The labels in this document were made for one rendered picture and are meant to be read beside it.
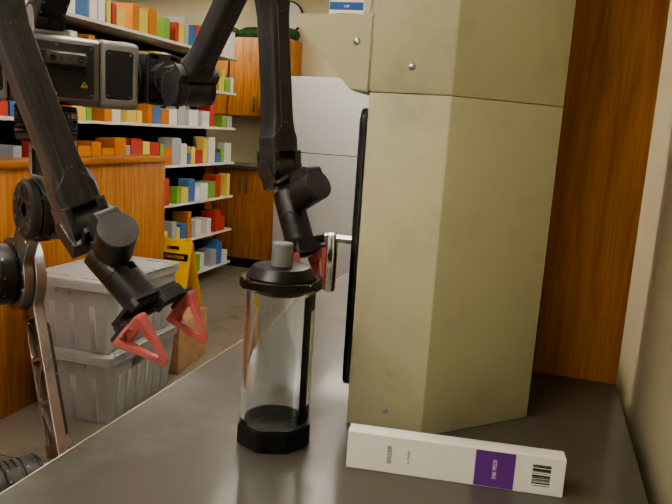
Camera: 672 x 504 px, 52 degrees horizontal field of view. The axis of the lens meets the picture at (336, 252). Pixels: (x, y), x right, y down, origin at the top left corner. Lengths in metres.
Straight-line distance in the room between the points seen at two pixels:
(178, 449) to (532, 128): 0.65
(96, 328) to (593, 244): 2.34
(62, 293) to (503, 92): 2.54
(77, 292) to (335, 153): 3.39
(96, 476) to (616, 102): 0.99
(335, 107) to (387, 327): 5.16
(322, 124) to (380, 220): 5.17
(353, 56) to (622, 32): 0.52
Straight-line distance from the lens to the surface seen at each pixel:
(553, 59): 1.04
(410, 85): 0.93
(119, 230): 1.00
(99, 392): 3.26
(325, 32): 0.97
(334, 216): 6.09
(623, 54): 1.29
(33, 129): 1.09
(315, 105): 6.12
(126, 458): 0.93
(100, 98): 1.72
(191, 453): 0.93
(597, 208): 1.29
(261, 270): 0.87
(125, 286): 1.04
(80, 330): 3.23
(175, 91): 1.61
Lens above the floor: 1.36
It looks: 10 degrees down
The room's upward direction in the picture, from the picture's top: 4 degrees clockwise
